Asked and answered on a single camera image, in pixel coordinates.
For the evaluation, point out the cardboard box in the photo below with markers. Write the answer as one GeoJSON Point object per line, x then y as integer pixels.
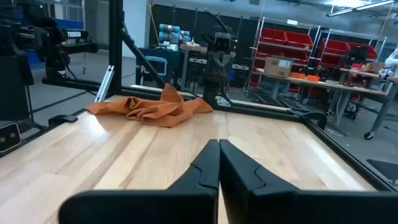
{"type": "Point", "coordinates": [276, 67]}

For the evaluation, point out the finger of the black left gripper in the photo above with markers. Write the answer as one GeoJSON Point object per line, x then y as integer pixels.
{"type": "Point", "coordinates": [219, 68]}
{"type": "Point", "coordinates": [226, 68]}

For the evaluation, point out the black table-level camera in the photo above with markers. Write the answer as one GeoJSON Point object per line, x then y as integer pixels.
{"type": "Point", "coordinates": [9, 137]}

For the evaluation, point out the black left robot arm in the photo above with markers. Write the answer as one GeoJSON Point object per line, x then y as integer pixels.
{"type": "Point", "coordinates": [214, 90]}

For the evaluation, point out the black aluminium table frame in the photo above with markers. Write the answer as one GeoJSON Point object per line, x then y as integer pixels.
{"type": "Point", "coordinates": [115, 46]}

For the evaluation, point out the small orange bin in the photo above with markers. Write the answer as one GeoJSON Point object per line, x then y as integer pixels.
{"type": "Point", "coordinates": [312, 78]}

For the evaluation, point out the blue grey industrial robot arm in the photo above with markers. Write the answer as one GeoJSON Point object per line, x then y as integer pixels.
{"type": "Point", "coordinates": [169, 34]}

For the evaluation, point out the long wooden workbench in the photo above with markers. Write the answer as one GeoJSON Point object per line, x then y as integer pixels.
{"type": "Point", "coordinates": [342, 85]}

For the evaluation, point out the black table clamp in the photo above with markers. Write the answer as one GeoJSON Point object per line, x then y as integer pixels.
{"type": "Point", "coordinates": [314, 117]}
{"type": "Point", "coordinates": [62, 119]}

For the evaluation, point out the metal rack with red bins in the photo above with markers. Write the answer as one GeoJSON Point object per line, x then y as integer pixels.
{"type": "Point", "coordinates": [273, 35]}
{"type": "Point", "coordinates": [334, 46]}

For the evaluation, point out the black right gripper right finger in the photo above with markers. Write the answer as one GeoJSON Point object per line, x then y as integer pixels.
{"type": "Point", "coordinates": [264, 205]}

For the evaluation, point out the ceiling light strip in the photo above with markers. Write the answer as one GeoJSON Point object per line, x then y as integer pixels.
{"type": "Point", "coordinates": [357, 7]}

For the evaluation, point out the person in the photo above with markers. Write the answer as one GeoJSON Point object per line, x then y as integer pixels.
{"type": "Point", "coordinates": [392, 62]}

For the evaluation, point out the silver angle bracket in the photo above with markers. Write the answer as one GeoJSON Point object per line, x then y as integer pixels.
{"type": "Point", "coordinates": [104, 84]}

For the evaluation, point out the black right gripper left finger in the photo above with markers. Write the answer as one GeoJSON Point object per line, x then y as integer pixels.
{"type": "Point", "coordinates": [186, 202]}

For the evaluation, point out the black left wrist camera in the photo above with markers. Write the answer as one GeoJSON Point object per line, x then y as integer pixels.
{"type": "Point", "coordinates": [223, 42]}

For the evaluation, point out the orange cloth towel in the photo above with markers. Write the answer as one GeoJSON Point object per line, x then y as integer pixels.
{"type": "Point", "coordinates": [161, 112]}

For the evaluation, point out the dark blue workstation cart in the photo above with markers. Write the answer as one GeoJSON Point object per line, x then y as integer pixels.
{"type": "Point", "coordinates": [168, 57]}

